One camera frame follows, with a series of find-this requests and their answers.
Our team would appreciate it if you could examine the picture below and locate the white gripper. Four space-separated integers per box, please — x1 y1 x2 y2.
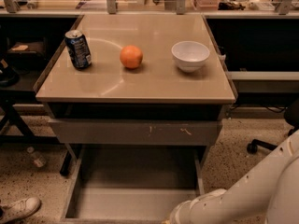
169 201 191 224

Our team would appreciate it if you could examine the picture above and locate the grey drawer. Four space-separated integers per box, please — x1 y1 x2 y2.
61 146 204 224
49 119 222 146

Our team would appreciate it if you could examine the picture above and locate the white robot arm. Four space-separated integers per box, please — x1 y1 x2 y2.
170 133 299 224

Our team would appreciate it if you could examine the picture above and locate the grey drawer cabinet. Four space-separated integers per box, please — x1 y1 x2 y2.
33 13 238 173

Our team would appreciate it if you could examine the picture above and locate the grey top drawer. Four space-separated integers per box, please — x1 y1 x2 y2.
49 119 222 146

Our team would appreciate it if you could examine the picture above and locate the white bowl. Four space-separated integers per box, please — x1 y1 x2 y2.
171 41 210 73

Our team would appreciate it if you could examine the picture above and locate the clear plastic bottle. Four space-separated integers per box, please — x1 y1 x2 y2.
26 147 47 168

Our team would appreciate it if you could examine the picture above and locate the white sneaker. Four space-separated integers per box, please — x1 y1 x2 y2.
0 197 41 224

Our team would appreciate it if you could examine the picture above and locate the orange fruit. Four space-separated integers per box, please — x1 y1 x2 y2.
120 45 143 69

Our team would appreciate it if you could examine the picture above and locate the blue soda can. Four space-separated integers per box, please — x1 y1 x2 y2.
64 30 92 69

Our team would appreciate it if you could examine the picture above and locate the black table frame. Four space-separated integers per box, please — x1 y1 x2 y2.
0 91 71 176

